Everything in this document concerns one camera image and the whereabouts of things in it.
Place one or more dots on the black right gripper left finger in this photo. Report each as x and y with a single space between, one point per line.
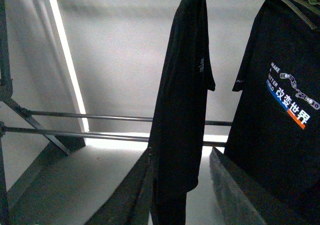
129 204

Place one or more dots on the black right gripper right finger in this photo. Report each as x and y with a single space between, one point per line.
243 201

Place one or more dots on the black printed t-shirt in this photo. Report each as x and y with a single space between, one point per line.
177 130

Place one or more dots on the olive green clothes hanger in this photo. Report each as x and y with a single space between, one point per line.
290 0

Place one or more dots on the black t-shirt right side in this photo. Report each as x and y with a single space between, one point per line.
275 133

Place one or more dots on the rack crossbar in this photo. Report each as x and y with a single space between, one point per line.
90 135
90 116

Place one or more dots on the upper lower rack crossbar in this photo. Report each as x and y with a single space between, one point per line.
90 116

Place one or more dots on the dark rack side frame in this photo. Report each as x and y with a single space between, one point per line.
38 73

